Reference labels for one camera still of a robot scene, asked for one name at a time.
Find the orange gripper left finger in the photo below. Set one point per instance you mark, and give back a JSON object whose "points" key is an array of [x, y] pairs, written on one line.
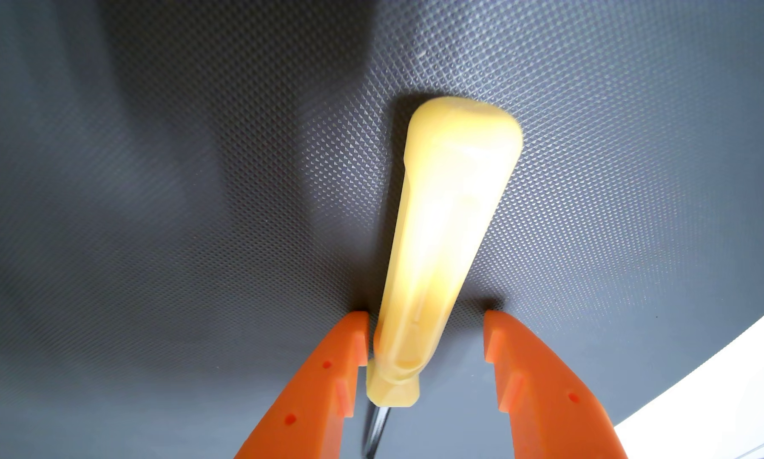
{"points": [[318, 395]]}

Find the dark grey textured mat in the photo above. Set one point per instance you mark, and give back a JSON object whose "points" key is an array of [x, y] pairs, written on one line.
{"points": [[165, 191]]}

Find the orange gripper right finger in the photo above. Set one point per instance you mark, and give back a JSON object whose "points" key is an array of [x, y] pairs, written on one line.
{"points": [[547, 401]]}

